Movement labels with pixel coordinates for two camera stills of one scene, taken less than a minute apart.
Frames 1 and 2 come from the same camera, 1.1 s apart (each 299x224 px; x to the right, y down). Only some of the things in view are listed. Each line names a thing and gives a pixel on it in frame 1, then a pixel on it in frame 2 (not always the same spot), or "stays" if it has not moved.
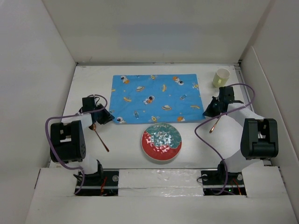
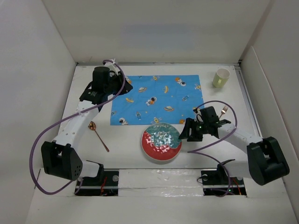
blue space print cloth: [158, 98] stays
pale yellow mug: [221, 77] stays
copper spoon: [93, 127] stays
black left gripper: [106, 117] → [118, 78]
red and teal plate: [161, 142] stays
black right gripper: [209, 111] → [189, 122]
